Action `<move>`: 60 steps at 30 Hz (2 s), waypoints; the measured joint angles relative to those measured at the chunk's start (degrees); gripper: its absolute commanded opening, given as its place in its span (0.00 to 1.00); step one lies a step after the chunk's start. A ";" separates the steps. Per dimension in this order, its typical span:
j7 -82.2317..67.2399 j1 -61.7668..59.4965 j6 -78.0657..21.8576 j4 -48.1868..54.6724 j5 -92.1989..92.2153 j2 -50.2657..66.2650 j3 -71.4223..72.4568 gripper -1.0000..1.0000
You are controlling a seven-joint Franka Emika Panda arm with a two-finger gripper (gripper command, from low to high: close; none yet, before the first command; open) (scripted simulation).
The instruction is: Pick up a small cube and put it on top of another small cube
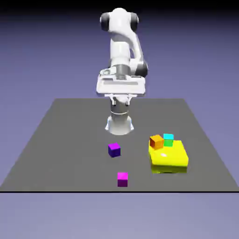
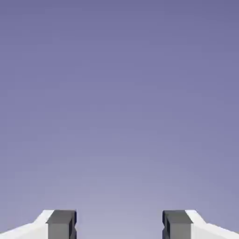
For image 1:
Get small purple cube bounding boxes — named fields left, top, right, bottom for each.
left=108, top=142, right=121, bottom=158

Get small cyan cube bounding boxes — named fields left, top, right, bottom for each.
left=163, top=133, right=175, bottom=148

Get small magenta cube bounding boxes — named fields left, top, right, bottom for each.
left=117, top=172, right=129, bottom=188

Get large yellow box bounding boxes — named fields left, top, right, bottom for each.
left=148, top=140, right=190, bottom=175

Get small orange cube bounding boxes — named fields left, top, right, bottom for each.
left=149, top=134, right=165, bottom=150

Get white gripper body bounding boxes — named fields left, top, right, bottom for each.
left=96, top=74, right=147, bottom=98

